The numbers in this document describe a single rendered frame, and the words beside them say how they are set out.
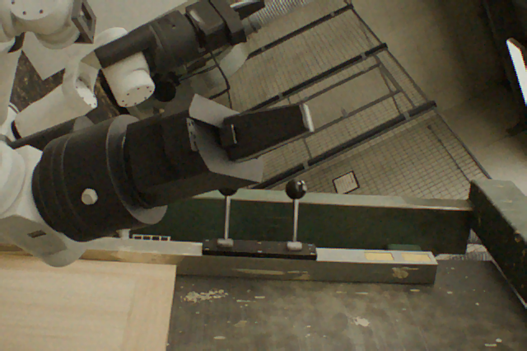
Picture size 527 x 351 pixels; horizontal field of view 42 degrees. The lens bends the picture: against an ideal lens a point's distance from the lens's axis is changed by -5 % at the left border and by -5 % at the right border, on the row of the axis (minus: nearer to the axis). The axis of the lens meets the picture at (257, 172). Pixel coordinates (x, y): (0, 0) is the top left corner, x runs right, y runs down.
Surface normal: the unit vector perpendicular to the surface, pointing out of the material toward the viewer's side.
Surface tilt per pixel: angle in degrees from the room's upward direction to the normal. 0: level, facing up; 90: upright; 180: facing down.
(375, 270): 90
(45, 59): 90
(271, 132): 100
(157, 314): 59
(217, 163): 16
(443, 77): 90
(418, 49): 90
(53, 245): 106
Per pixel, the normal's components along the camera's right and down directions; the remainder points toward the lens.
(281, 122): -0.38, -0.10
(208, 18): -0.16, -0.60
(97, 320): 0.07, -0.94
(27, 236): 0.04, 0.84
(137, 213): 0.90, -0.25
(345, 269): 0.04, 0.35
